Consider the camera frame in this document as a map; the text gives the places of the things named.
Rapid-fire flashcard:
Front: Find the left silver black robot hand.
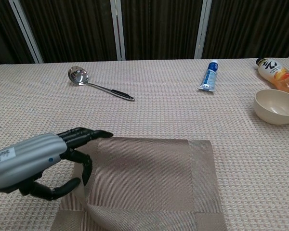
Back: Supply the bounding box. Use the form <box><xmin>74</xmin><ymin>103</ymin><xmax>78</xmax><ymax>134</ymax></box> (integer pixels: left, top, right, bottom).
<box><xmin>0</xmin><ymin>127</ymin><xmax>114</xmax><ymax>202</ymax></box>

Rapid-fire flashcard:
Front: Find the brown woven placemat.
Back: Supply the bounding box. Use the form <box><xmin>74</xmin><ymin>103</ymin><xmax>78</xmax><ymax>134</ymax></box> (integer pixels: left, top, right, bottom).
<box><xmin>50</xmin><ymin>137</ymin><xmax>228</xmax><ymax>231</ymax></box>

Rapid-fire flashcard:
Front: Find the light brown bowl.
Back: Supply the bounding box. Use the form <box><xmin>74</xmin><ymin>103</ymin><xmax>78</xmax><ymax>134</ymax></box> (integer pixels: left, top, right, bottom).
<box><xmin>252</xmin><ymin>89</ymin><xmax>289</xmax><ymax>125</ymax></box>

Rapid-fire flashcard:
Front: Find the dark pleated curtain panel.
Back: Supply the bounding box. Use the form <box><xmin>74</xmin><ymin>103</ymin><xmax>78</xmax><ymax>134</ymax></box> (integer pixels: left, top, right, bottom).
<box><xmin>202</xmin><ymin>0</ymin><xmax>289</xmax><ymax>59</ymax></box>
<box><xmin>0</xmin><ymin>0</ymin><xmax>37</xmax><ymax>68</ymax></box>
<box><xmin>120</xmin><ymin>0</ymin><xmax>204</xmax><ymax>61</ymax></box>
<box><xmin>19</xmin><ymin>0</ymin><xmax>118</xmax><ymax>64</ymax></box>

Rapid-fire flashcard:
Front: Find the beige woven tablecloth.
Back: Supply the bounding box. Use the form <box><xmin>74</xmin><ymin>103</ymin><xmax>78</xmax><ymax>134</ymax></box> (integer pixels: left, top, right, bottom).
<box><xmin>0</xmin><ymin>57</ymin><xmax>289</xmax><ymax>231</ymax></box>

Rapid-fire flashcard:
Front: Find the blue white toothpaste tube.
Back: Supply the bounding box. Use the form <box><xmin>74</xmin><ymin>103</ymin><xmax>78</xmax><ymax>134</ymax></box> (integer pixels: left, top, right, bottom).
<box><xmin>197</xmin><ymin>59</ymin><xmax>219</xmax><ymax>93</ymax></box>

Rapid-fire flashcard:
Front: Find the orange drink bottle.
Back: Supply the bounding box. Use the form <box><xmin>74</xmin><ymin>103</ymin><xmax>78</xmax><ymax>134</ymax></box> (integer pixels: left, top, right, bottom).
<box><xmin>255</xmin><ymin>57</ymin><xmax>289</xmax><ymax>98</ymax></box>

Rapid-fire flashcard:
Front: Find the steel ladle black handle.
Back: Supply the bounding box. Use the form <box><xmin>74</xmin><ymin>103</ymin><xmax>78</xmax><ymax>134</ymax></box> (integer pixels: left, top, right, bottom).
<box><xmin>67</xmin><ymin>65</ymin><xmax>135</xmax><ymax>102</ymax></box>

